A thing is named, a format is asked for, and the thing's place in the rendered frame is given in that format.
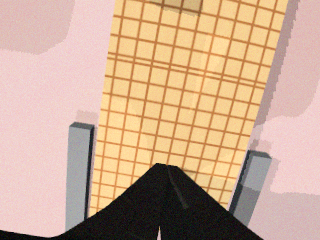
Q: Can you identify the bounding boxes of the orange strip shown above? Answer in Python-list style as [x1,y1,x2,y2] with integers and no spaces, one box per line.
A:
[89,0,288,216]

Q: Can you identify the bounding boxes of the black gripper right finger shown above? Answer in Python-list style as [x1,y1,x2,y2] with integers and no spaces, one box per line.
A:
[159,165,264,240]

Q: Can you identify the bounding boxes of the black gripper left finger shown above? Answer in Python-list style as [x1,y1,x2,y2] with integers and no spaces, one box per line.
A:
[0,163,168,240]

